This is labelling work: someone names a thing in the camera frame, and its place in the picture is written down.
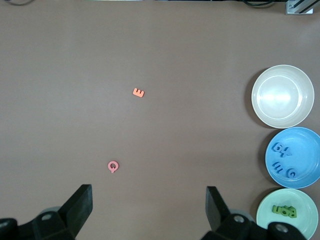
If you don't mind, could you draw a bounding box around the black looped cable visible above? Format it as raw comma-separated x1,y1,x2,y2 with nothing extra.
241,0,287,8

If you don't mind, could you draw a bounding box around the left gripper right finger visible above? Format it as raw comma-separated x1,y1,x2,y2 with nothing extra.
199,185,311,240

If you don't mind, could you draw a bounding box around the orange foam letter E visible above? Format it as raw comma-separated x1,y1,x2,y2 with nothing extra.
132,87,146,99

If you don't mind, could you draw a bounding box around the red foam letter G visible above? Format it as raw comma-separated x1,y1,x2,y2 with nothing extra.
107,160,120,174

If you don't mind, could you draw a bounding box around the blue foam letter X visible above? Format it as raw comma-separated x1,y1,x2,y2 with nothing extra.
279,146,292,158

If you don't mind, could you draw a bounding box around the beige plate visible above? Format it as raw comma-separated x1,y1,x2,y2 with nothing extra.
251,64,315,130

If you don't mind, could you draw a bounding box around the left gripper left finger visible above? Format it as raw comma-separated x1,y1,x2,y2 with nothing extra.
0,184,94,240

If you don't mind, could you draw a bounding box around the black cable at table edge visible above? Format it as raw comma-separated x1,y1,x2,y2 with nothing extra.
3,0,37,6

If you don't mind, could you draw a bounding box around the blue plate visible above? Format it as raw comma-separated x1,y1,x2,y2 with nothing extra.
264,126,320,189

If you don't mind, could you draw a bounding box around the pale green plate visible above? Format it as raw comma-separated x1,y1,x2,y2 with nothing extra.
255,187,319,240

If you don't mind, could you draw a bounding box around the green foam letter B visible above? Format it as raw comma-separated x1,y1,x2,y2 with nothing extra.
287,206,299,220

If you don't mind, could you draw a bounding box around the brown table cover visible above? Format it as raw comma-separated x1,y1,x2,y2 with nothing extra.
0,0,320,240

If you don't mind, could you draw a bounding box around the grey metal bracket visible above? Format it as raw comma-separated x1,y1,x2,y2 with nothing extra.
284,0,315,16

